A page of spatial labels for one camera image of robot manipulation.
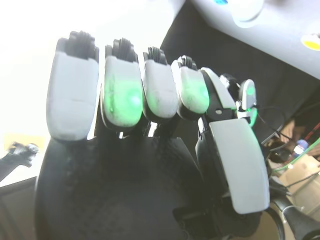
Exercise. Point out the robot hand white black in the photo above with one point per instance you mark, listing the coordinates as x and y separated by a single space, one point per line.
120 190

